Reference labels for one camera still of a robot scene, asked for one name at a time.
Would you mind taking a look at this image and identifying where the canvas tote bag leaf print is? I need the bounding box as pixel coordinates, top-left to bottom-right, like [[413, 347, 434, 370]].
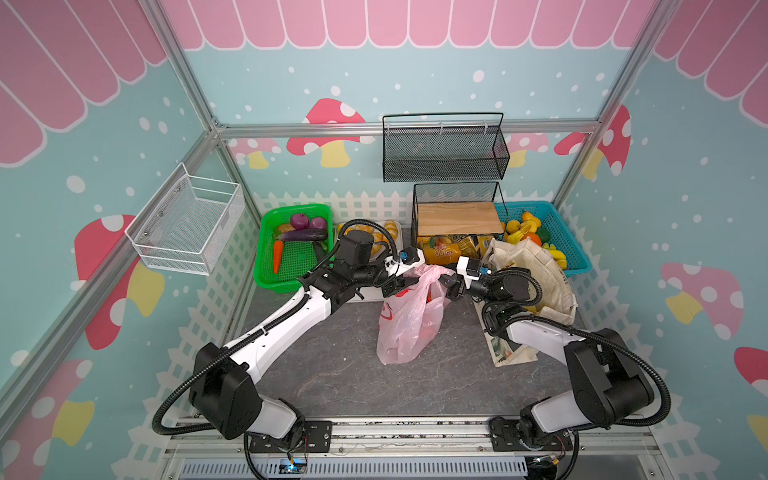
[[479, 238, 578, 368]]

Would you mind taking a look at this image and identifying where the pink plastic grocery bag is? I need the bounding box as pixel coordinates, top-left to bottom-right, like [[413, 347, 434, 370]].
[[376, 265, 453, 365]]

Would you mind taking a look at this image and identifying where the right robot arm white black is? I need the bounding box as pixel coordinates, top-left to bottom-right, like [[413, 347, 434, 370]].
[[439, 258, 672, 449]]

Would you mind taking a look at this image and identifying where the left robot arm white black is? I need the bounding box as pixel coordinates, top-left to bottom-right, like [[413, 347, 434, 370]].
[[151, 219, 425, 443]]

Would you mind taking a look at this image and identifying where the white bread tray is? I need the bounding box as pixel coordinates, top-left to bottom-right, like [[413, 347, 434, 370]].
[[336, 219, 404, 303]]

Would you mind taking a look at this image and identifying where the purple eggplant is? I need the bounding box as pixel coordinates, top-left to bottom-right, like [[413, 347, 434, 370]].
[[277, 228, 328, 242]]

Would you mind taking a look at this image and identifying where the long bread roll right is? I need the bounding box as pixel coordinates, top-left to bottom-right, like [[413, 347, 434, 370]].
[[384, 220, 401, 241]]

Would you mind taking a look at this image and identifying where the yellow banana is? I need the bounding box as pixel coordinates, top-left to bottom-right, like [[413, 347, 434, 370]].
[[543, 243, 568, 271]]

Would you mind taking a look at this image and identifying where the purple onion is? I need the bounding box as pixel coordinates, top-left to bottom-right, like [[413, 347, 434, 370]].
[[290, 213, 311, 230], [309, 216, 328, 231]]

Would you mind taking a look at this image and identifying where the green plastic basket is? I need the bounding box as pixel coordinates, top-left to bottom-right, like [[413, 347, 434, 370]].
[[253, 204, 334, 293]]

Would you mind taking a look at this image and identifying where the yellow noodle snack packet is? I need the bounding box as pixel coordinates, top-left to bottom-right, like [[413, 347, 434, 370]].
[[458, 235, 494, 259]]

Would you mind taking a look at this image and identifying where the teal plastic basket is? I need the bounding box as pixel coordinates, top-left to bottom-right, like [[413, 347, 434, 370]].
[[495, 200, 592, 277]]

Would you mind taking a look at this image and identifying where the orange yellow candy bag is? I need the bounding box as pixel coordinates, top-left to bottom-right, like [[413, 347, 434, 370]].
[[417, 236, 462, 266]]

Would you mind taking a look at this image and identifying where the black wire shelf rack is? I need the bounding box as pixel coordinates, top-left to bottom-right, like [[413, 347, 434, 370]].
[[411, 181, 506, 249]]

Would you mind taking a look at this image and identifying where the black mesh wall basket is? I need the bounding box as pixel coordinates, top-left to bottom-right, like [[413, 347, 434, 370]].
[[382, 112, 511, 183]]

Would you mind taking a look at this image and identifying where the white wire wall basket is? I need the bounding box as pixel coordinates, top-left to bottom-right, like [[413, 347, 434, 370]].
[[125, 164, 245, 276]]

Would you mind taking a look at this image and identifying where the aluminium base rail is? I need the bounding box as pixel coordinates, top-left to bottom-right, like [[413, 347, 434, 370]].
[[154, 416, 673, 479]]

